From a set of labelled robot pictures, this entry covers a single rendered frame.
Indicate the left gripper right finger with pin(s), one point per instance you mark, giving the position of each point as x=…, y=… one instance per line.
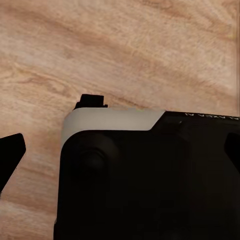
x=232, y=149

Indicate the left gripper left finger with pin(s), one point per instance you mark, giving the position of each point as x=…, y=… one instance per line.
x=12, y=149

